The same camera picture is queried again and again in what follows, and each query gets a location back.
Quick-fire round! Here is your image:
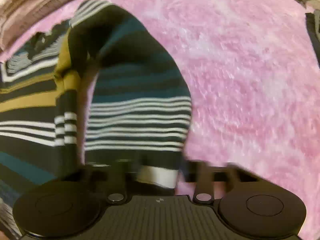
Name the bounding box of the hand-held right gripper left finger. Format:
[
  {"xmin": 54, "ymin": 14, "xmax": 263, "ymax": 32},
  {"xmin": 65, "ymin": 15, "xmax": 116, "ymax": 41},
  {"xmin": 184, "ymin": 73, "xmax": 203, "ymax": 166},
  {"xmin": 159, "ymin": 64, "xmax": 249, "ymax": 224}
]
[{"xmin": 61, "ymin": 160, "xmax": 132, "ymax": 204}]

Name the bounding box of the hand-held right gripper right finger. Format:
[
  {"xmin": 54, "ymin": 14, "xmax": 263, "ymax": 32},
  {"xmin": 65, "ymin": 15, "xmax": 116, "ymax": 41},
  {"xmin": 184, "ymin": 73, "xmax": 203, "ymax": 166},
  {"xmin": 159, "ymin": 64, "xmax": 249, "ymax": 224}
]
[{"xmin": 184, "ymin": 160, "xmax": 259, "ymax": 204}]

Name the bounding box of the striped knit sweater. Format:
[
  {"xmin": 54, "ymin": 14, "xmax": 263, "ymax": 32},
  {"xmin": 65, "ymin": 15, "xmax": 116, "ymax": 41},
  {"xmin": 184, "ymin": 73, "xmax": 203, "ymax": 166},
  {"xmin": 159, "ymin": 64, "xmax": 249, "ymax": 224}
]
[{"xmin": 0, "ymin": 0, "xmax": 193, "ymax": 207}]

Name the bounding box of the pink fuzzy blanket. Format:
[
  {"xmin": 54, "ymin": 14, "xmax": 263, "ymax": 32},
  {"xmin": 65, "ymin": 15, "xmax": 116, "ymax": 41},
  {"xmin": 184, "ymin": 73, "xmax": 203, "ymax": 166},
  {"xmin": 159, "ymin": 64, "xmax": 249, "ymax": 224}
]
[{"xmin": 0, "ymin": 0, "xmax": 320, "ymax": 240}]

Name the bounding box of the dark object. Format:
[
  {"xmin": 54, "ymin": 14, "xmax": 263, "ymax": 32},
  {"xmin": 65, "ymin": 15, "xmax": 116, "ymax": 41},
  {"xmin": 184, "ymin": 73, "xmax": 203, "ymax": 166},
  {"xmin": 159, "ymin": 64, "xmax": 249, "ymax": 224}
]
[{"xmin": 305, "ymin": 12, "xmax": 320, "ymax": 69}]

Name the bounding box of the beige pleated bed cover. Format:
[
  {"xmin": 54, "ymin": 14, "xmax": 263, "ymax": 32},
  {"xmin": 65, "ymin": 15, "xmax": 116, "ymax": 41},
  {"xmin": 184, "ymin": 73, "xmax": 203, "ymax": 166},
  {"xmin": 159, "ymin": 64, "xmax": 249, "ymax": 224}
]
[{"xmin": 0, "ymin": 0, "xmax": 107, "ymax": 53}]

